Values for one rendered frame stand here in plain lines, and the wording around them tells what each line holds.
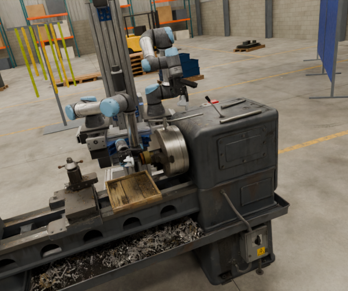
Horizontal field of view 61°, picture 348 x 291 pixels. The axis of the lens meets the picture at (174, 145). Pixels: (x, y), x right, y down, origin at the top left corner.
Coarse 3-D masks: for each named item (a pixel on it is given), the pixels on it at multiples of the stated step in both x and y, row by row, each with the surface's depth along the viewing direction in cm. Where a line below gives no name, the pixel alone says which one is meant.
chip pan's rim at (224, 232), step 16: (272, 208) 206; (240, 224) 190; (256, 224) 195; (192, 240) 180; (208, 240) 185; (160, 256) 176; (112, 272) 168; (128, 272) 172; (64, 288) 160; (80, 288) 165
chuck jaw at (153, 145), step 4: (152, 136) 186; (156, 136) 187; (152, 140) 186; (156, 140) 186; (148, 144) 188; (152, 144) 185; (156, 144) 185; (148, 148) 184; (152, 148) 184; (156, 148) 185; (160, 148) 188
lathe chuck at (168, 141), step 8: (160, 128) 184; (168, 128) 181; (160, 136) 177; (168, 136) 175; (176, 136) 175; (160, 144) 182; (168, 144) 172; (176, 144) 173; (168, 152) 171; (176, 152) 173; (176, 160) 174; (168, 168) 178; (176, 168) 176; (168, 176) 184
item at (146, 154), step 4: (144, 152) 181; (148, 152) 181; (152, 152) 183; (140, 156) 180; (144, 156) 180; (148, 156) 180; (140, 160) 179; (144, 160) 180; (148, 160) 180; (140, 164) 183; (144, 164) 182
